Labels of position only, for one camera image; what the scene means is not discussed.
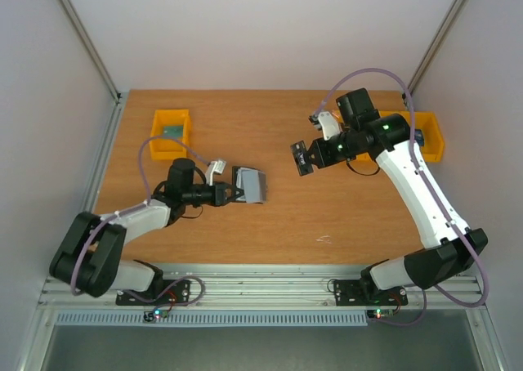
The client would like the left yellow bin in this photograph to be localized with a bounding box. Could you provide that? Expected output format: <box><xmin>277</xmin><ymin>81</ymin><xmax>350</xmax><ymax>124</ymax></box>
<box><xmin>149</xmin><ymin>109</ymin><xmax>191</xmax><ymax>161</ymax></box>

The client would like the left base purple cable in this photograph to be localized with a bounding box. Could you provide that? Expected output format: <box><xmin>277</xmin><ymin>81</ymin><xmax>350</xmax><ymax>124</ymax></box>
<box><xmin>122</xmin><ymin>275</ymin><xmax>207</xmax><ymax>308</ymax></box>

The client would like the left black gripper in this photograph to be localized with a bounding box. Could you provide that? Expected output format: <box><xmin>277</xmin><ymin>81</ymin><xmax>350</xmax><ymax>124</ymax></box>
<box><xmin>184</xmin><ymin>181</ymin><xmax>244</xmax><ymax>207</ymax></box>

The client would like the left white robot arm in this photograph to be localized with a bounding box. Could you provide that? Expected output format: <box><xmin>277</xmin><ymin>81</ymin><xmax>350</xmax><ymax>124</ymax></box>
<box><xmin>49</xmin><ymin>159</ymin><xmax>244</xmax><ymax>304</ymax></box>

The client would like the yellow bin with blue card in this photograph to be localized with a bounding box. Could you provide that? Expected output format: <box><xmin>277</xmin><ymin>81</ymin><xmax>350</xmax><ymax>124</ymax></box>
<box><xmin>398</xmin><ymin>110</ymin><xmax>445</xmax><ymax>163</ymax></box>

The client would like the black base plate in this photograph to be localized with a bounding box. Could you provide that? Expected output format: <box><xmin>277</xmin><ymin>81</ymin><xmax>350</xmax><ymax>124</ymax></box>
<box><xmin>115</xmin><ymin>279</ymin><xmax>191</xmax><ymax>306</ymax></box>
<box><xmin>327</xmin><ymin>279</ymin><xmax>409</xmax><ymax>307</ymax></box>

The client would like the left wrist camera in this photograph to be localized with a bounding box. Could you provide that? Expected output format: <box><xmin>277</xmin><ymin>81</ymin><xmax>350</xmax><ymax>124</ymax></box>
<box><xmin>205</xmin><ymin>159</ymin><xmax>226</xmax><ymax>186</ymax></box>

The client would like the blue card in bin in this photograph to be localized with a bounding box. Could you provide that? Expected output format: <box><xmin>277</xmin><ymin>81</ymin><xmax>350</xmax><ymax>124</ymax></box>
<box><xmin>414</xmin><ymin>128</ymin><xmax>425</xmax><ymax>147</ymax></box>

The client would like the black VIP card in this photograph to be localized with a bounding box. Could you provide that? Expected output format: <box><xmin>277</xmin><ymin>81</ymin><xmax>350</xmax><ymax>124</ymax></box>
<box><xmin>290</xmin><ymin>141</ymin><xmax>311</xmax><ymax>166</ymax></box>

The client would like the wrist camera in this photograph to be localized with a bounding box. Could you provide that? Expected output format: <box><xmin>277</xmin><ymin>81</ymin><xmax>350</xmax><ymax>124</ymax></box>
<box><xmin>309</xmin><ymin>111</ymin><xmax>341</xmax><ymax>141</ymax></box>
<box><xmin>205</xmin><ymin>159</ymin><xmax>226</xmax><ymax>186</ymax></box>

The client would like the aluminium rail frame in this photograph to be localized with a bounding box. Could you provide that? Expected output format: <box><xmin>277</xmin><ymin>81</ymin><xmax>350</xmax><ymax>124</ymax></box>
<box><xmin>38</xmin><ymin>262</ymin><xmax>482</xmax><ymax>310</ymax></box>

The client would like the green card in bin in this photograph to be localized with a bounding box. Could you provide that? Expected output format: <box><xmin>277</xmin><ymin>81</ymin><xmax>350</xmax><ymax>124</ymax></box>
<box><xmin>163</xmin><ymin>125</ymin><xmax>184</xmax><ymax>141</ymax></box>

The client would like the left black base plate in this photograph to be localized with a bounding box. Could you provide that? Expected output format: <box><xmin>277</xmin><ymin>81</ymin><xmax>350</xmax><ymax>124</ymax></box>
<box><xmin>115</xmin><ymin>279</ymin><xmax>191</xmax><ymax>306</ymax></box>

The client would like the yellow bin with red card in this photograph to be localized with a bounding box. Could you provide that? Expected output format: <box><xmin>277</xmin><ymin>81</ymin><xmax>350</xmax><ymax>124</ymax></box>
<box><xmin>379</xmin><ymin>110</ymin><xmax>405</xmax><ymax>121</ymax></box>

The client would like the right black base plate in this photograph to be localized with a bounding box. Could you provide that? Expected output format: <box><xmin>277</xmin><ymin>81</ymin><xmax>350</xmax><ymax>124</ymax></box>
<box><xmin>327</xmin><ymin>279</ymin><xmax>409</xmax><ymax>307</ymax></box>

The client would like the black leather card holder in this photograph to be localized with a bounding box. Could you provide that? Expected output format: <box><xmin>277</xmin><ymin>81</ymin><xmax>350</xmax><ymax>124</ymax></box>
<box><xmin>241</xmin><ymin>167</ymin><xmax>267</xmax><ymax>204</ymax></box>

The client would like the grey slotted cable duct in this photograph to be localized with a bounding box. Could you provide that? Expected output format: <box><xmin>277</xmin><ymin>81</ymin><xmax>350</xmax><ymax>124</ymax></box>
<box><xmin>55</xmin><ymin>310</ymin><xmax>368</xmax><ymax>328</ymax></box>

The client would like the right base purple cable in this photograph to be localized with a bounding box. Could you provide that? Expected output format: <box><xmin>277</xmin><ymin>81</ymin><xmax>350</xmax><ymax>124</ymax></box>
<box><xmin>373</xmin><ymin>288</ymin><xmax>428</xmax><ymax>327</ymax></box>

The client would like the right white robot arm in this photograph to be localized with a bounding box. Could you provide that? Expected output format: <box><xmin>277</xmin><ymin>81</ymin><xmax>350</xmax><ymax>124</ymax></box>
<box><xmin>291</xmin><ymin>88</ymin><xmax>488</xmax><ymax>303</ymax></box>

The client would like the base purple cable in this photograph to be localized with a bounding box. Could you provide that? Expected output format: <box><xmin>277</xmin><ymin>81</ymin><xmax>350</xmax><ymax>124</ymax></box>
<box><xmin>122</xmin><ymin>275</ymin><xmax>207</xmax><ymax>308</ymax></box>
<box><xmin>373</xmin><ymin>288</ymin><xmax>428</xmax><ymax>327</ymax></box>

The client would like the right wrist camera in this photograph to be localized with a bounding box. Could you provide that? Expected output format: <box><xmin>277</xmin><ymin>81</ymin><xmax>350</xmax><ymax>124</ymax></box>
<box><xmin>309</xmin><ymin>111</ymin><xmax>341</xmax><ymax>141</ymax></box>

